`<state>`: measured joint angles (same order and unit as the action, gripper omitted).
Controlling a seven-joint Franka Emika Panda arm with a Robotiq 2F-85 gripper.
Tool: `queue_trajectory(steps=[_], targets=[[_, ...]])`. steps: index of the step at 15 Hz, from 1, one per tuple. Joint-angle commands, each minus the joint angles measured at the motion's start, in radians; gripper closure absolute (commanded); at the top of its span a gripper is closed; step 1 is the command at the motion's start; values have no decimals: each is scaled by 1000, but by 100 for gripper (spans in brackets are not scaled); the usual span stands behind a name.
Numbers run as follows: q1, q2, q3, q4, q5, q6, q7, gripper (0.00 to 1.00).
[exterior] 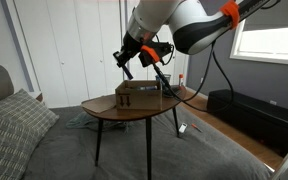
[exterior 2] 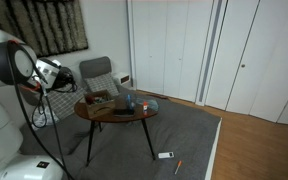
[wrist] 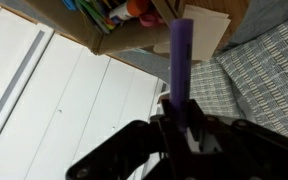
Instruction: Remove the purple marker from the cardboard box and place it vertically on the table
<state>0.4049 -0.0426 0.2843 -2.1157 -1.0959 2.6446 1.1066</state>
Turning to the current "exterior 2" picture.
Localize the shaggy striped wall hanging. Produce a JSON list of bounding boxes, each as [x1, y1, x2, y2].
[[0, 0, 90, 58]]

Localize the plain white closet doors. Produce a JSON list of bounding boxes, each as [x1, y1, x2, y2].
[[131, 0, 215, 103]]

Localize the coloured markers pile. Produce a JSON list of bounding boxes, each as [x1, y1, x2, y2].
[[93, 95, 110, 104]]

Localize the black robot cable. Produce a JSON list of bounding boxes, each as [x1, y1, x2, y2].
[[6, 39, 79, 180]]

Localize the white remote control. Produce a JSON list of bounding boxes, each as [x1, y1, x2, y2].
[[157, 151, 175, 160]]

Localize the open cardboard box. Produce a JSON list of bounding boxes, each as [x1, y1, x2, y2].
[[83, 89, 117, 119]]

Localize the grey bed cover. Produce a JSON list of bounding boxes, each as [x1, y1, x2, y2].
[[18, 84, 223, 180]]

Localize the white closet doors with knobs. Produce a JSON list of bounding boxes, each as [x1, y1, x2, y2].
[[205, 0, 288, 128]]

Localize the orange pen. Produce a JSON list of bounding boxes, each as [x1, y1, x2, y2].
[[173, 160, 183, 176]]

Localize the white crumpled cloth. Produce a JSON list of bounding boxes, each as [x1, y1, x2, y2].
[[30, 105, 60, 130]]

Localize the grey patterned pillow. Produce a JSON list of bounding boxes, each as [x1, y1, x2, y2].
[[85, 73, 120, 98], [46, 87, 87, 122]]

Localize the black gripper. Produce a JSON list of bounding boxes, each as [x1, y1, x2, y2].
[[53, 66, 76, 92]]

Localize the blue cup on table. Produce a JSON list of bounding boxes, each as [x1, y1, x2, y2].
[[118, 94, 137, 111]]

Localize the black flat case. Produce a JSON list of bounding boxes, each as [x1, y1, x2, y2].
[[113, 107, 136, 118]]

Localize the teal crumpled cloth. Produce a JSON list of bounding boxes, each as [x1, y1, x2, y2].
[[135, 96, 160, 113]]

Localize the grey headboard cushion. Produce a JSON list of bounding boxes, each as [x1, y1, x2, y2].
[[79, 56, 113, 80], [18, 87, 47, 108]]

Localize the round wooden table black legs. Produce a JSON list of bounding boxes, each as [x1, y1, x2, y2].
[[73, 93, 159, 168]]

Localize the white nightstand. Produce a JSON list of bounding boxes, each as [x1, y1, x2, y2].
[[111, 71, 133, 89]]

